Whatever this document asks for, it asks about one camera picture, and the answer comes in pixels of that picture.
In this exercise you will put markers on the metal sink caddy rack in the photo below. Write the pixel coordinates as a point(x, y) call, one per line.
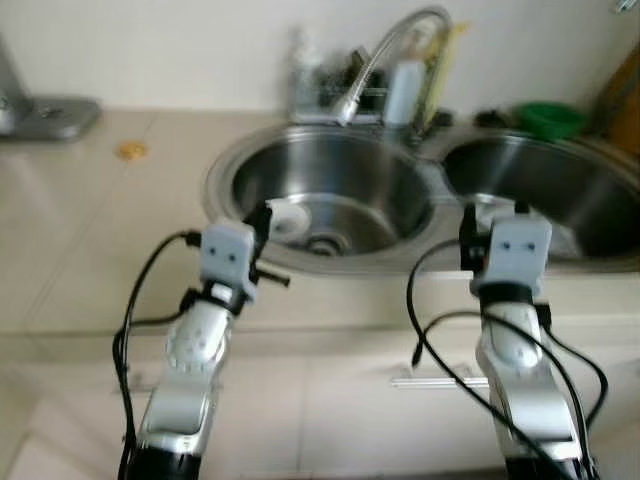
point(335, 105)

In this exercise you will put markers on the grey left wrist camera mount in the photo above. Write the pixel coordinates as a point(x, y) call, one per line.
point(228, 255)

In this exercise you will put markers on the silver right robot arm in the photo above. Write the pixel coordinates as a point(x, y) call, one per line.
point(515, 360)

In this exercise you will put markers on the small white bowl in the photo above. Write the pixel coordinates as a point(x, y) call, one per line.
point(292, 222)

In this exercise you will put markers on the clear pump bottle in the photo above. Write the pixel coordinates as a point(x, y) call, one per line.
point(308, 70)

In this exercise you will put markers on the yellow dish cloth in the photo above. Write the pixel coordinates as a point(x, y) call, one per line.
point(445, 70)

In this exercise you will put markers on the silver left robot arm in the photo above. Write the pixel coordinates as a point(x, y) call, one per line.
point(195, 350)

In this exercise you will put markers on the grey metal base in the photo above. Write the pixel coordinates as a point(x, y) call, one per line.
point(45, 118)

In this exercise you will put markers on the green plastic bowl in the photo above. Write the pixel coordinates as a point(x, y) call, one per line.
point(550, 120)

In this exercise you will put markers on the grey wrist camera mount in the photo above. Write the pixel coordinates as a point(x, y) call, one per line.
point(518, 250)
point(228, 255)

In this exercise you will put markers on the brown wooden cutting board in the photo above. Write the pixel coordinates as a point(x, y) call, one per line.
point(622, 105)

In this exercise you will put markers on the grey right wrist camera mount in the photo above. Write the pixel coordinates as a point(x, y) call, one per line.
point(518, 250)

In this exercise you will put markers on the small orange scrap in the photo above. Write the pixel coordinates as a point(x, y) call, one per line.
point(131, 150)

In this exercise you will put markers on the stainless steel double sink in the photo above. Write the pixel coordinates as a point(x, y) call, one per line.
point(380, 190)

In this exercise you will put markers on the chrome gooseneck faucet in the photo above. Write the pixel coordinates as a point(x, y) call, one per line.
point(385, 45)

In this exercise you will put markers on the pale dish soap bottle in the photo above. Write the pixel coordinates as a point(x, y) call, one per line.
point(405, 95)

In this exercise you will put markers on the small black scrubber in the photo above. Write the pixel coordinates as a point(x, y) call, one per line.
point(490, 118)

